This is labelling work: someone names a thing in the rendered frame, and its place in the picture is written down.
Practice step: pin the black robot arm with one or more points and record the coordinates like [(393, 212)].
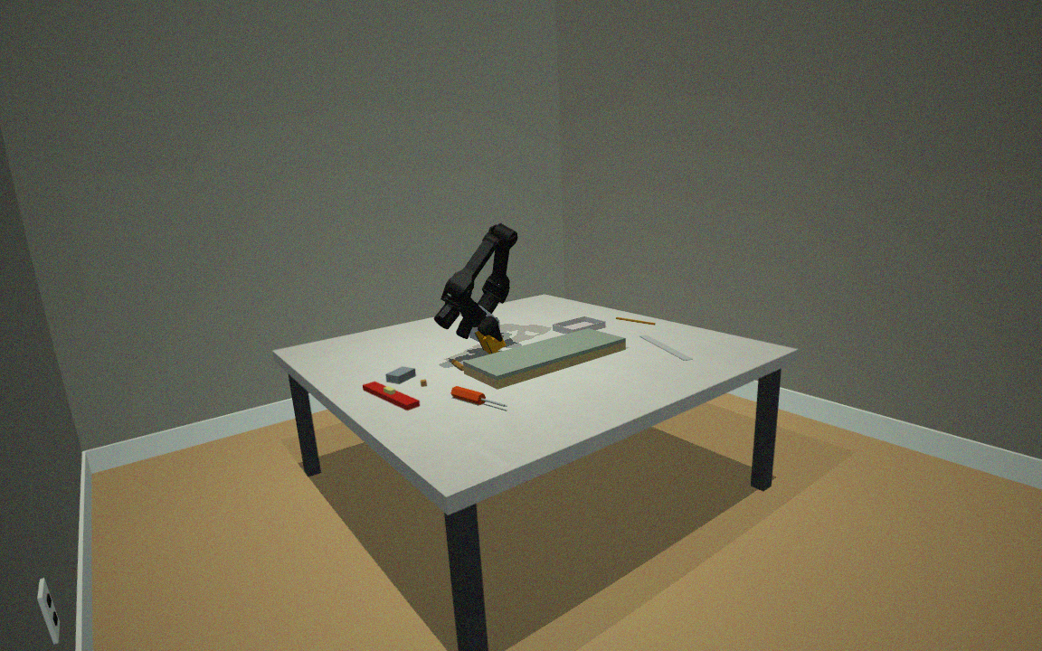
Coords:
[(500, 240)]

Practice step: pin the red flat bar with yellow patch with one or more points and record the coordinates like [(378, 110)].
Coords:
[(391, 395)]

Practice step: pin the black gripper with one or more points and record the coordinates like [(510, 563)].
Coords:
[(487, 325)]

